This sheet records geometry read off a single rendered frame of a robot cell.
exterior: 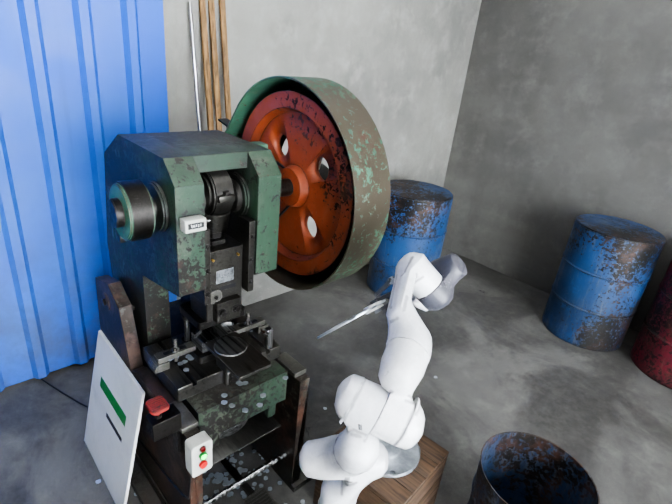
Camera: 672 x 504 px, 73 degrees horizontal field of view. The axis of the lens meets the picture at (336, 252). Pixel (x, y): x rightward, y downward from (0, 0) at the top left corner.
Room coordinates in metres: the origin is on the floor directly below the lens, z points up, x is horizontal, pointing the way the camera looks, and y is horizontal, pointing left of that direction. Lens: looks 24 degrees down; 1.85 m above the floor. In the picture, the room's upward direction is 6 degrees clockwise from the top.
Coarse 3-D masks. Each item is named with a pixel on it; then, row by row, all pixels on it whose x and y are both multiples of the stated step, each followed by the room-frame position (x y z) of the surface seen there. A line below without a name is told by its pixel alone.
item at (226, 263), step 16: (224, 240) 1.49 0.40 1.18; (224, 256) 1.44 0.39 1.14; (240, 256) 1.49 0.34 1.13; (224, 272) 1.44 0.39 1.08; (240, 272) 1.49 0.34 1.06; (224, 288) 1.44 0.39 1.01; (240, 288) 1.49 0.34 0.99; (192, 304) 1.47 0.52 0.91; (208, 304) 1.40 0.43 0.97; (224, 304) 1.41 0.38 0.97; (240, 304) 1.49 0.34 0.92; (208, 320) 1.40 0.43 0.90; (224, 320) 1.41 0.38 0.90
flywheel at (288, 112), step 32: (288, 96) 1.76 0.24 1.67; (256, 128) 1.91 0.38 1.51; (288, 128) 1.81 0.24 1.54; (320, 128) 1.63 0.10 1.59; (288, 160) 1.80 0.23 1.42; (320, 160) 1.78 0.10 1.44; (320, 192) 1.66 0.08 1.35; (352, 192) 1.50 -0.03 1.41; (288, 224) 1.78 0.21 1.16; (320, 224) 1.65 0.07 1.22; (288, 256) 1.73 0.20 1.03; (320, 256) 1.58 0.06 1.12
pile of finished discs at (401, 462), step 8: (392, 448) 1.41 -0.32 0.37; (400, 448) 1.41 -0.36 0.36; (416, 448) 1.43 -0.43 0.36; (392, 456) 1.37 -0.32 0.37; (400, 456) 1.37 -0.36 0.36; (408, 456) 1.38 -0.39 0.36; (416, 456) 1.38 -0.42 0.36; (392, 464) 1.33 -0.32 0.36; (400, 464) 1.33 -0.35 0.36; (408, 464) 1.34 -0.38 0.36; (416, 464) 1.34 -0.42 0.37; (392, 472) 1.30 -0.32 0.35; (400, 472) 1.30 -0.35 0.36; (408, 472) 1.31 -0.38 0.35
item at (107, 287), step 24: (96, 288) 1.68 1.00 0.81; (120, 288) 1.57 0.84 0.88; (120, 312) 1.50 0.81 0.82; (120, 336) 1.51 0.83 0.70; (144, 384) 1.35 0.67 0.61; (144, 408) 1.38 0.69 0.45; (144, 432) 1.40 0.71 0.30; (192, 432) 1.14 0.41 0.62; (144, 456) 1.42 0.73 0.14; (168, 456) 1.24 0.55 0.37; (144, 480) 1.39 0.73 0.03; (168, 480) 1.25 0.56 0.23; (192, 480) 1.11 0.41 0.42
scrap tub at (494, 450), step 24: (504, 432) 1.45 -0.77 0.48; (480, 456) 1.31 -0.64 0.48; (504, 456) 1.45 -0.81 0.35; (528, 456) 1.44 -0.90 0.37; (552, 456) 1.41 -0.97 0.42; (480, 480) 1.24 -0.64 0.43; (504, 480) 1.45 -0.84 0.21; (528, 480) 1.43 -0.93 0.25; (552, 480) 1.38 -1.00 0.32; (576, 480) 1.31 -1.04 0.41
